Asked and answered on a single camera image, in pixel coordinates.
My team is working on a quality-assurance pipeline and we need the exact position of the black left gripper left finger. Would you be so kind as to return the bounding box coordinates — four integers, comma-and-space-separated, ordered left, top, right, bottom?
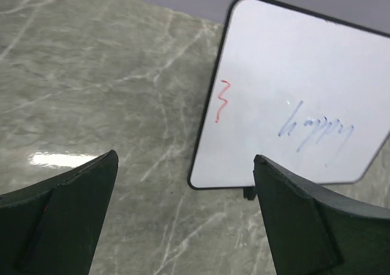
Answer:
1, 150, 118, 274

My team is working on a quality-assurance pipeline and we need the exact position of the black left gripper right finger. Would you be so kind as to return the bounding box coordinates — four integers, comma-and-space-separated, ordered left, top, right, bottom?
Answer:
253, 155, 389, 274

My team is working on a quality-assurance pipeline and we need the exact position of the white board black frame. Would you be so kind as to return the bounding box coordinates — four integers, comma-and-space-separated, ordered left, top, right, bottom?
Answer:
187, 0, 389, 199

